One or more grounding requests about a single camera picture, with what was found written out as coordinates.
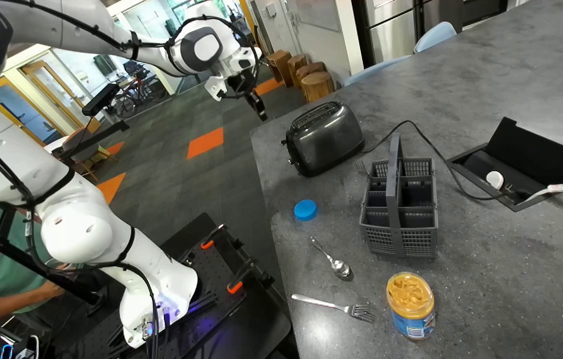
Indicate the black and orange clamp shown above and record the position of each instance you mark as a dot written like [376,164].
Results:
[207,244]
[235,286]

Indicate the silver spoon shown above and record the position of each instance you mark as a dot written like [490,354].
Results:
[341,268]

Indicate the blue round lid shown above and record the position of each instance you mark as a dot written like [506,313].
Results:
[305,210]

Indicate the black table power box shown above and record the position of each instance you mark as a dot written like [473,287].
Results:
[535,149]

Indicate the row of wooden stump stools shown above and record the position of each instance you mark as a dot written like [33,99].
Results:
[317,85]

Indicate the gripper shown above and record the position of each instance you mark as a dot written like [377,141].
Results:
[247,82]

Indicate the whiteboard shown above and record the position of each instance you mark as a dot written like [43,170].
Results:
[318,14]

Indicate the peanut butter jar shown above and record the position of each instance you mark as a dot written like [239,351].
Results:
[412,309]

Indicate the camera on mount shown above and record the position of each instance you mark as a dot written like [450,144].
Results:
[101,98]

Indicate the light blue chair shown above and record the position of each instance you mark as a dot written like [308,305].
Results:
[433,36]
[373,70]

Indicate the toaster lever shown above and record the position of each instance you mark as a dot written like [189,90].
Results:
[285,142]

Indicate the silver fork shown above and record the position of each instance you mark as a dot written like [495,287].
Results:
[361,167]
[356,310]

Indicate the stainless steel refrigerator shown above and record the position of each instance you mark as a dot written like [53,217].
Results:
[391,30]

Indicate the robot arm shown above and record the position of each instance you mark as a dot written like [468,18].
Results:
[77,229]

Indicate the bicycle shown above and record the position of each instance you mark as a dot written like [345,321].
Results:
[134,94]

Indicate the white plug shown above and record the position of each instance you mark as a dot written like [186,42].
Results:
[494,179]

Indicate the grey cutlery basket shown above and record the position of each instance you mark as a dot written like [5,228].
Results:
[394,199]

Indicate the black toaster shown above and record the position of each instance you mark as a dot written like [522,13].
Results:
[326,137]

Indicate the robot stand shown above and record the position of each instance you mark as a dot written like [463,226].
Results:
[231,324]

